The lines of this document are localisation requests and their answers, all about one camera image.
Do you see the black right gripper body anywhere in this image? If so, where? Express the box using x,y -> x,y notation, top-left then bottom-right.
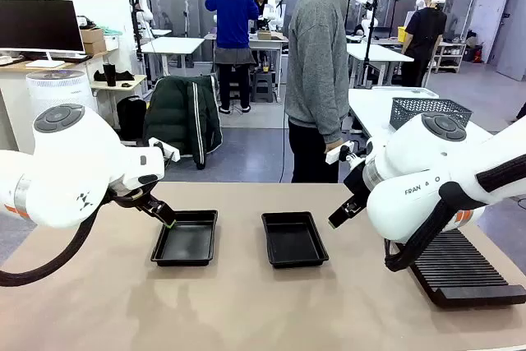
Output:
342,159 -> 374,206

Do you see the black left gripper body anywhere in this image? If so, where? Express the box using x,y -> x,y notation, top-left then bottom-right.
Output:
107,184 -> 164,215

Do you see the black ESD tray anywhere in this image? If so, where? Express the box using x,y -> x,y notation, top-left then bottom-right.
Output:
150,209 -> 219,267
261,211 -> 330,270

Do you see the person's right forearm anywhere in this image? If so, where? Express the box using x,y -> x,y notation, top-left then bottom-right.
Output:
318,91 -> 351,146

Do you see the large white table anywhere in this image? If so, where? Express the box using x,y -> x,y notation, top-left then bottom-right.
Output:
347,87 -> 494,142

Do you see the black backpack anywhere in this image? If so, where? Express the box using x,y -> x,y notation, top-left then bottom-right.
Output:
116,95 -> 148,141

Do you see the dark green puffer jacket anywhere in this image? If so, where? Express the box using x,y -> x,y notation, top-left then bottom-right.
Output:
142,75 -> 224,170

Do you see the grey plastic mesh basket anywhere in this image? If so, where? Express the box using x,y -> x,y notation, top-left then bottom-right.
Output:
389,97 -> 473,131

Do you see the clear plastic container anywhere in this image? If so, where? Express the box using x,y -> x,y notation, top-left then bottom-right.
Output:
371,85 -> 440,100

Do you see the small wooden side table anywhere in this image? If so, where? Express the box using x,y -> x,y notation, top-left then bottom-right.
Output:
90,74 -> 148,149

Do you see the black cloth bundle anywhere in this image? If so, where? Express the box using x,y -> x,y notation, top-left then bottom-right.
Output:
93,70 -> 136,82

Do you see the black tumbler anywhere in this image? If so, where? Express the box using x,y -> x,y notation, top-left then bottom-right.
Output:
102,62 -> 118,87

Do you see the black slotted board rack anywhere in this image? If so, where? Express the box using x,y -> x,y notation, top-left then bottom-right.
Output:
394,227 -> 526,309

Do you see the white cylindrical air purifier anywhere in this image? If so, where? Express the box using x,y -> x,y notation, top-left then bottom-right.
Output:
25,70 -> 99,120

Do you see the person in grey sweater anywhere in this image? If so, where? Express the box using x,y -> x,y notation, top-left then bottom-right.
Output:
285,0 -> 385,184

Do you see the white table with stand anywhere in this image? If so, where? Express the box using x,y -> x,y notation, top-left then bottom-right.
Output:
347,42 -> 415,89

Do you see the grey plastic stool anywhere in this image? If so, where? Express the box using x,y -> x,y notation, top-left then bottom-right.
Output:
250,71 -> 277,104

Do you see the black light stand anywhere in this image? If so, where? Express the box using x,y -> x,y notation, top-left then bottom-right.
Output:
361,0 -> 381,89

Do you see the low shelf rack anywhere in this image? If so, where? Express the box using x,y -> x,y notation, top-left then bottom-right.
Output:
431,40 -> 468,74

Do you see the white table with grey legs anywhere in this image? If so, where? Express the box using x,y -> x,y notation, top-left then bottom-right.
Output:
141,36 -> 205,76

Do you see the brown cardboard box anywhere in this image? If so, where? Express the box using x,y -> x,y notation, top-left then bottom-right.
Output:
80,28 -> 107,55

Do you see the grey workbench table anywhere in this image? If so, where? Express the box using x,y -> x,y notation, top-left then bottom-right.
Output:
204,32 -> 290,101

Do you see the person in black shirt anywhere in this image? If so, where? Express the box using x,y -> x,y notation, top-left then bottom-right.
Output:
400,0 -> 448,88

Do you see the black computer monitor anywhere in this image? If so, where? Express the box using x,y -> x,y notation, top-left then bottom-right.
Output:
0,0 -> 86,69

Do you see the person in blue hoodie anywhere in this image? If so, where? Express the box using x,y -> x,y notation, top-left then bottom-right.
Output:
204,0 -> 260,115

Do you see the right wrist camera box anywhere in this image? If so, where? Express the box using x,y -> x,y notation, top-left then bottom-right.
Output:
325,140 -> 355,165

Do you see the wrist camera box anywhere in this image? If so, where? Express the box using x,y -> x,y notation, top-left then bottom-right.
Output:
148,136 -> 181,163
325,140 -> 355,165

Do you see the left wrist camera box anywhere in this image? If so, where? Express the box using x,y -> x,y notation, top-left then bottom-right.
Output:
148,136 -> 181,163

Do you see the left arm thick black cable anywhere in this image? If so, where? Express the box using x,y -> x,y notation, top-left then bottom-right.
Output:
0,190 -> 112,289

